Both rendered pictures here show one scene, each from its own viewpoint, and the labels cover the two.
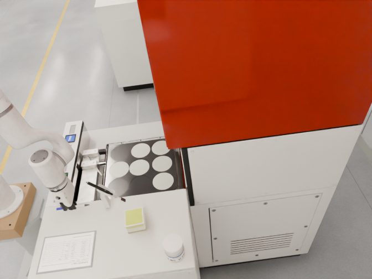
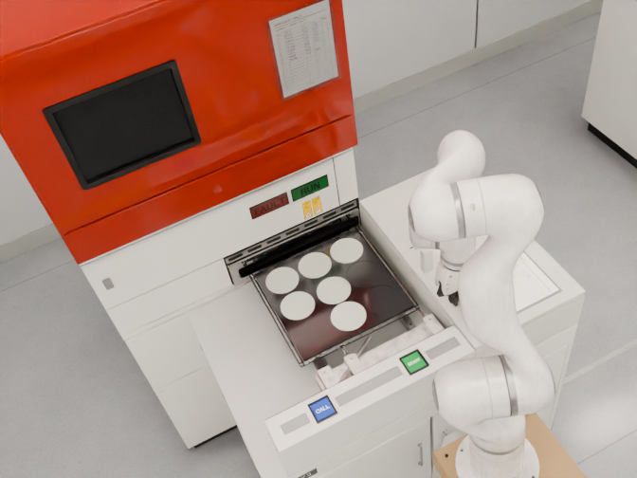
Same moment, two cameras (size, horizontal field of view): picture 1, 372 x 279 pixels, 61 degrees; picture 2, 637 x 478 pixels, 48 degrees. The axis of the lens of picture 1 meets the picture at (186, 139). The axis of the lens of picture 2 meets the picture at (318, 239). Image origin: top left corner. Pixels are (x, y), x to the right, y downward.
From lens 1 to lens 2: 207 cm
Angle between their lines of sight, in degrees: 67
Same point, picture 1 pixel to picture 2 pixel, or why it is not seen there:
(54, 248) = (520, 291)
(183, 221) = (407, 185)
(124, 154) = (314, 325)
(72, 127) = (289, 429)
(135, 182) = (364, 281)
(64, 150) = not seen: hidden behind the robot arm
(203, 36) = not seen: outside the picture
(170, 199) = (382, 209)
